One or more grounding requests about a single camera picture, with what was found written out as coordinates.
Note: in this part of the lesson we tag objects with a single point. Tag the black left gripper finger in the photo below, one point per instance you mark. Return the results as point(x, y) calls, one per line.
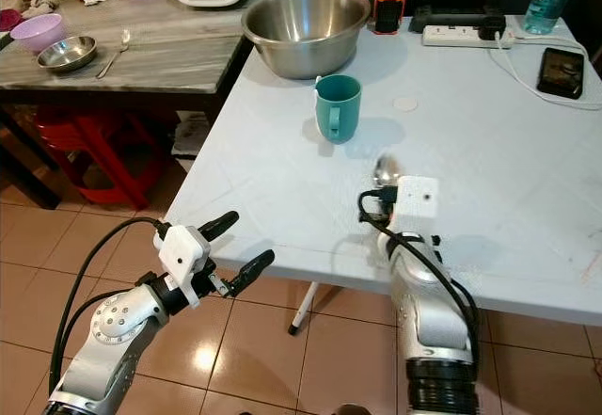
point(220, 223)
point(252, 269)

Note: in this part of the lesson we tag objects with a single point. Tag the large silver metal spoon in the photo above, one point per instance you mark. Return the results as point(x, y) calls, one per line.
point(386, 169)

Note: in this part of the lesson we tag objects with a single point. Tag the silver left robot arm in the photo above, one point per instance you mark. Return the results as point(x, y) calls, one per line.
point(118, 326)

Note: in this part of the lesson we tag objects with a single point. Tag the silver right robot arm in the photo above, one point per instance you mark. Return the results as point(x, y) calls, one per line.
point(428, 307)

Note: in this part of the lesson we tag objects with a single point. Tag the white table leg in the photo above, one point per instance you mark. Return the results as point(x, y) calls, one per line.
point(304, 308)

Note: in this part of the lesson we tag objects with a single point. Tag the white box with papers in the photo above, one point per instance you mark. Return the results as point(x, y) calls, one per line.
point(190, 133)

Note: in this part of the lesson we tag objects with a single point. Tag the small white round lid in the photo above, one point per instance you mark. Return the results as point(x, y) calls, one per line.
point(405, 103)

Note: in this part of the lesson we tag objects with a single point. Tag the teal ceramic mug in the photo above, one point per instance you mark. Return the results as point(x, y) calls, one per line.
point(339, 109)

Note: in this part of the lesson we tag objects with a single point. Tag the red plastic stool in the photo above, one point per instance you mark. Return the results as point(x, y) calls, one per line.
point(99, 147)

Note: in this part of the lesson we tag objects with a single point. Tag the grey wood-top table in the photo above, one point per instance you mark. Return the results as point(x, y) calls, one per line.
point(179, 53)

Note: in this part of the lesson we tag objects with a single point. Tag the white power strip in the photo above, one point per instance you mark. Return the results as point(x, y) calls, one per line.
point(461, 36)

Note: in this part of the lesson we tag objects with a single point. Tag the large stainless steel bowl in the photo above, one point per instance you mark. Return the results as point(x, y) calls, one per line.
point(307, 34)

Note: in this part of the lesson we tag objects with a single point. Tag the orange and black device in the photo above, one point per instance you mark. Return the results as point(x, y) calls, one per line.
point(389, 8)

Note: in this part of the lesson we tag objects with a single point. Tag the black power adapter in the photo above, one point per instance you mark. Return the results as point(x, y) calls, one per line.
point(451, 16)

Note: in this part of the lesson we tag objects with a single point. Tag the slim silver metal spoon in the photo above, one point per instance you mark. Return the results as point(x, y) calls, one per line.
point(115, 55)

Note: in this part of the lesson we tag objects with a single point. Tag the black smartphone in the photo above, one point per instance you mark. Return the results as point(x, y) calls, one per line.
point(561, 72)

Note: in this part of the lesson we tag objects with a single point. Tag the small stainless steel bowl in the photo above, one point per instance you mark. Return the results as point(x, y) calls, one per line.
point(68, 55)

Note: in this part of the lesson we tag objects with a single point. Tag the dark magenta cloth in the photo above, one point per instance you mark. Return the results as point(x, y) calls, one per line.
point(9, 20)

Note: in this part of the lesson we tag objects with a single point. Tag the blue-green plastic water bottle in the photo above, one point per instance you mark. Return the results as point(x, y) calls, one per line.
point(550, 1)

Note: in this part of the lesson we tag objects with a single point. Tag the pale purple plastic bowl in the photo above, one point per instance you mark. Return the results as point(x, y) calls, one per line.
point(38, 29)

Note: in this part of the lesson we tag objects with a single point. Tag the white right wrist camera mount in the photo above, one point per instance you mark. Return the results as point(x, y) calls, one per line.
point(418, 198)

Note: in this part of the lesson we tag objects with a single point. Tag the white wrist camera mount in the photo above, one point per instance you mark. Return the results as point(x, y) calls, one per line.
point(418, 198)
point(182, 253)

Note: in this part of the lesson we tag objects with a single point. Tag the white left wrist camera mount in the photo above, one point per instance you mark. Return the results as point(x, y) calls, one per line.
point(182, 253)

